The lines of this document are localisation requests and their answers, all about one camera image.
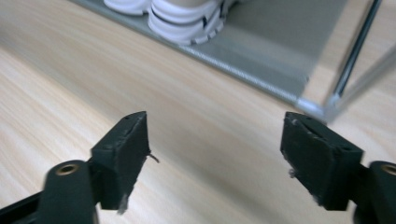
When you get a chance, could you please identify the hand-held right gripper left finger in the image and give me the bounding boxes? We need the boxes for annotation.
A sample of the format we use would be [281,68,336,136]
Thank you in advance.
[89,110,151,217]

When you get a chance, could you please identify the grey metal-frame shoe rack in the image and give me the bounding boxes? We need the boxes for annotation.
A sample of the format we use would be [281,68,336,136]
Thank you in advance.
[69,0,396,125]

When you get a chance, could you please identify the navy white sneaker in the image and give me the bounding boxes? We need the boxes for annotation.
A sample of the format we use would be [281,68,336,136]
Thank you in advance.
[147,0,241,48]
[103,0,154,17]

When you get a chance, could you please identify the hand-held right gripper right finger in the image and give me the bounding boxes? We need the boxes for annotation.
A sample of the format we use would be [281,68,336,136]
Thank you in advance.
[279,111,365,213]

